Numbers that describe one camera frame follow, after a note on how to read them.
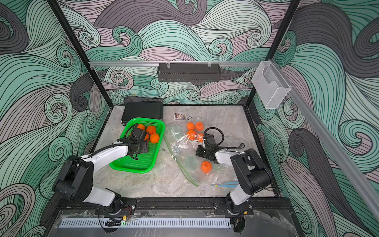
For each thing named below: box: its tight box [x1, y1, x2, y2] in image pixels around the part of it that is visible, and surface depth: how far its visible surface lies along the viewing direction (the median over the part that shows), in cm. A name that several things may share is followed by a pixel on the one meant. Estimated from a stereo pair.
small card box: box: [173, 113, 187, 121], surface depth 113 cm
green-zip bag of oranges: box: [164, 124, 236, 188], surface depth 94 cm
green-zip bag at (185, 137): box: [164, 118, 207, 157], surface depth 97 cm
